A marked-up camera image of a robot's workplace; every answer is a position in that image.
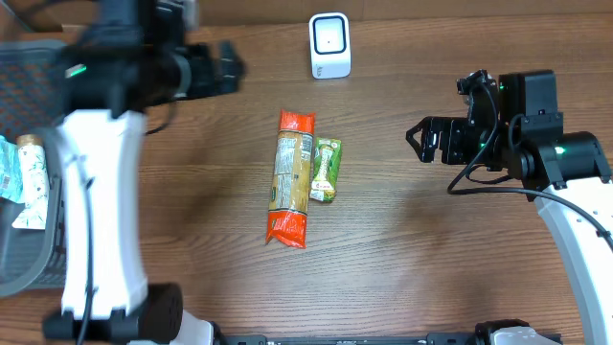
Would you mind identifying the green snack packet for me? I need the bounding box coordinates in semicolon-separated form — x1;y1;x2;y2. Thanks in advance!
309;137;342;202

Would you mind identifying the white barcode scanner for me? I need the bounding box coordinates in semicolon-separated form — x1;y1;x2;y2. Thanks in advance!
308;12;352;80

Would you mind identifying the light blue wipes packet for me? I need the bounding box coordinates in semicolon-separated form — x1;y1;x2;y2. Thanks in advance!
0;136;24;204

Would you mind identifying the white tube with gold cap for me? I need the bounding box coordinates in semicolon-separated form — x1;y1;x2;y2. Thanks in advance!
12;134;50;230

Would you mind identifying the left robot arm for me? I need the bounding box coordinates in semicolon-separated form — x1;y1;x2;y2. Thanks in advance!
43;0;244;345

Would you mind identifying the orange pasta packet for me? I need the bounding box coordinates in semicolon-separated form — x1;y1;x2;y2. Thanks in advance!
265;109;315;248

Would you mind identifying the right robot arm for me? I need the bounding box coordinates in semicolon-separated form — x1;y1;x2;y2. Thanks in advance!
406;70;612;344

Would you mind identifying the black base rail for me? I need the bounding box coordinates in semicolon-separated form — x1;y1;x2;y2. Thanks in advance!
215;333;489;345

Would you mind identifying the grey plastic basket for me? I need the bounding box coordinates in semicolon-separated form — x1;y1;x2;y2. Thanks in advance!
1;39;67;297

